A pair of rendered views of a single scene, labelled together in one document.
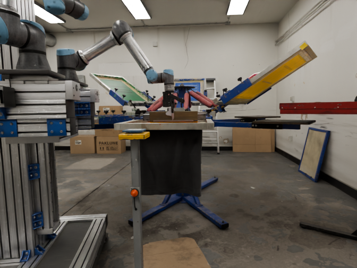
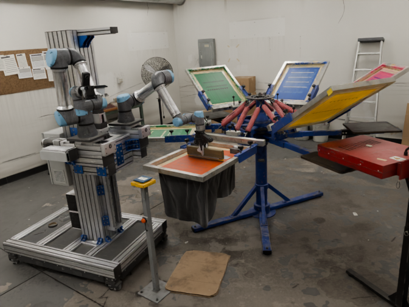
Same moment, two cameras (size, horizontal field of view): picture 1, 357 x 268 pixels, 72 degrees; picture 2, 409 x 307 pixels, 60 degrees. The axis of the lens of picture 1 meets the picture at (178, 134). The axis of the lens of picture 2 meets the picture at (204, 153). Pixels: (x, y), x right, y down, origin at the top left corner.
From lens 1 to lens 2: 173 cm
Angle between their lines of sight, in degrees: 33
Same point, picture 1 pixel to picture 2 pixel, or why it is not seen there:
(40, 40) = (87, 117)
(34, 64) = (84, 134)
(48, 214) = (111, 217)
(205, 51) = not seen: outside the picture
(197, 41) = not seen: outside the picture
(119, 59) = (252, 16)
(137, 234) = (150, 246)
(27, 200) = (98, 208)
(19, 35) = (73, 120)
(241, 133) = not seen: outside the picture
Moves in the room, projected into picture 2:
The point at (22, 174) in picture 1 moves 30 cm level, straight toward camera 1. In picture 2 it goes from (94, 191) to (84, 207)
